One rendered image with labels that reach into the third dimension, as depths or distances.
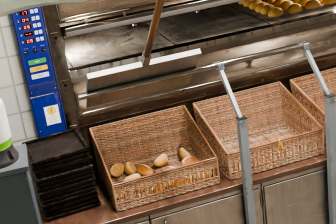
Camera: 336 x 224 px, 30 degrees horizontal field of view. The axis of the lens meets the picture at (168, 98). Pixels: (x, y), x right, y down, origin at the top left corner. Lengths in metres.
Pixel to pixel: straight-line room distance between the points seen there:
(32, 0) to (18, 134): 1.49
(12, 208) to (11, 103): 1.03
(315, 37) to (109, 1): 1.27
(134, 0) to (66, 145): 0.82
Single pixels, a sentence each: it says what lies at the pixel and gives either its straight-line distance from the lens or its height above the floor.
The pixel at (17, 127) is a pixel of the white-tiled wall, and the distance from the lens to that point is 3.38.
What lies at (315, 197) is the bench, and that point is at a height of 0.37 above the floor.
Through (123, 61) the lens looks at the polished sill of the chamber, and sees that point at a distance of 3.36.
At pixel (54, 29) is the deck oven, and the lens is 3.25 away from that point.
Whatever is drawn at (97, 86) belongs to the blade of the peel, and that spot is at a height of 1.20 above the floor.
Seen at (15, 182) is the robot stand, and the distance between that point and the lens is 2.35.
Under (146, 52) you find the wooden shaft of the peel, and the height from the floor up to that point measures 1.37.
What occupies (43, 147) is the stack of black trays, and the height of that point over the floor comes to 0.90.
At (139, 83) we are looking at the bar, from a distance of 3.01.
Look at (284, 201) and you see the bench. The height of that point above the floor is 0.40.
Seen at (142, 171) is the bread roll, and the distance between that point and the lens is 3.36.
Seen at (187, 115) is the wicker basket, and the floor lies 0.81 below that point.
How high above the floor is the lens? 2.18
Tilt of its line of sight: 21 degrees down
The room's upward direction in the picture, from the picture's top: 8 degrees counter-clockwise
